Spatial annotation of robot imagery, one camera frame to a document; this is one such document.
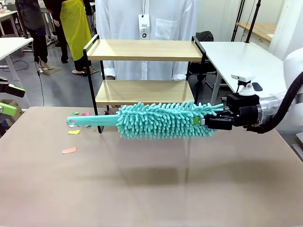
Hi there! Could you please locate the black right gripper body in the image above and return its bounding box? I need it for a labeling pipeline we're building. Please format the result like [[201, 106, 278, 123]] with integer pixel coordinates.
[[223, 105, 261, 128]]

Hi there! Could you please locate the teal microfibre duster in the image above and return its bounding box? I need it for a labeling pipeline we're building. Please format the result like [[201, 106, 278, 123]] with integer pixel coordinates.
[[66, 101, 224, 140]]

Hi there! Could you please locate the brown cardboard box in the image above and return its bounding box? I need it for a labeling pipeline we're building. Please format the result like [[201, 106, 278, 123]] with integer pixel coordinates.
[[0, 99, 24, 126]]

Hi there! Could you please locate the white background table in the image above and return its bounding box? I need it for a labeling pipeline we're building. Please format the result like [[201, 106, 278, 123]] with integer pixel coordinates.
[[0, 37, 34, 82]]

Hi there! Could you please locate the white side table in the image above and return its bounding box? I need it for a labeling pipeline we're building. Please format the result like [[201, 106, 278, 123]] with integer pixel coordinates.
[[198, 41, 288, 107]]

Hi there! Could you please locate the person in black clothes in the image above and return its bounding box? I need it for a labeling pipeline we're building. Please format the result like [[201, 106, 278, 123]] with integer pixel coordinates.
[[15, 0, 54, 71]]

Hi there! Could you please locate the black office chair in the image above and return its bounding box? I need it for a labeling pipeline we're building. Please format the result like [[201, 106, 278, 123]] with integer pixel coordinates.
[[187, 30, 224, 92]]

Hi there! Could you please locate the wooden background desk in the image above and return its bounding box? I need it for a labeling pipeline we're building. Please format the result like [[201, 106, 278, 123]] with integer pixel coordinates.
[[235, 22, 277, 43]]

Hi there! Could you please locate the person in yellow apron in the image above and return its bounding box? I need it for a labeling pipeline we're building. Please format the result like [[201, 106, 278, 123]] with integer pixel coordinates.
[[44, 0, 95, 78]]

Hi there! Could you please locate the black tripod stand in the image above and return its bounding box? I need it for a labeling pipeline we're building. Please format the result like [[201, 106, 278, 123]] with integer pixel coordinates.
[[231, 0, 247, 43]]

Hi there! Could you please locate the black pole stand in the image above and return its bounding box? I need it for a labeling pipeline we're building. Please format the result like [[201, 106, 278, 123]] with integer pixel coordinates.
[[245, 0, 262, 44]]

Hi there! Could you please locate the person in white shirt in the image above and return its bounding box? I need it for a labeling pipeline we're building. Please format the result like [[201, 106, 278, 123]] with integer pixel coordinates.
[[94, 0, 199, 82]]

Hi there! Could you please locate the white name badge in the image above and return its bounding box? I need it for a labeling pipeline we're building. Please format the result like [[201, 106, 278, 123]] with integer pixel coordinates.
[[138, 14, 150, 40]]

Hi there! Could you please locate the black white wrist camera mount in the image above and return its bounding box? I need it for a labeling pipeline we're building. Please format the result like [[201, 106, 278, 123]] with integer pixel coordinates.
[[227, 74, 260, 111]]

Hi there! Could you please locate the thin black hanging cable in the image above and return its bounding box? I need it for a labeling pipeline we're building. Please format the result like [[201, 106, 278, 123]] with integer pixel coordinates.
[[35, 62, 45, 107]]

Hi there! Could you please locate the black corrugated cable hose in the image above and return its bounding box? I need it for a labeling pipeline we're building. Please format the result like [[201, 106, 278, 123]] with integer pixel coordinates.
[[246, 70, 303, 135]]

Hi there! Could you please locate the black frame wooden two-tier shelf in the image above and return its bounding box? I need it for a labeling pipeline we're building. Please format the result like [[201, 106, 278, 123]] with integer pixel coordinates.
[[82, 34, 206, 134]]

